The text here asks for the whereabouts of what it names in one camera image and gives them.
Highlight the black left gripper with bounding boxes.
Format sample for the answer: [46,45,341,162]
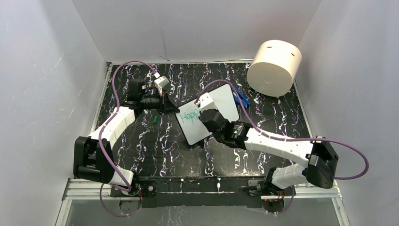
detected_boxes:
[141,90,180,116]

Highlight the white whiteboard black frame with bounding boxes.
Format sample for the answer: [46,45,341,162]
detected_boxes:
[175,84,239,145]

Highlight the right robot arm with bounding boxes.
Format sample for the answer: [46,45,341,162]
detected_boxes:
[199,109,339,195]

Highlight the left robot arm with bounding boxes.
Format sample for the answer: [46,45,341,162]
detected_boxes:
[73,76,180,196]

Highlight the cream cylindrical container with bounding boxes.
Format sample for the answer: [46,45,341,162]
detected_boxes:
[247,40,302,97]

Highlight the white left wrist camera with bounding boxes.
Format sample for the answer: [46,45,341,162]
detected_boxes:
[153,73,169,94]

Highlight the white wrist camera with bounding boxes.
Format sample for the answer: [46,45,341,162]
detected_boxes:
[153,73,169,94]
[194,92,217,113]

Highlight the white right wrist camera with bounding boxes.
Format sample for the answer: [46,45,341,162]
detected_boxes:
[194,92,217,113]

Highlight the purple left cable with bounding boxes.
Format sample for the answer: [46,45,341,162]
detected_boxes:
[97,60,158,218]

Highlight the aluminium frame rail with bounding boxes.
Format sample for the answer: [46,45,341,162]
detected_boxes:
[56,177,350,226]

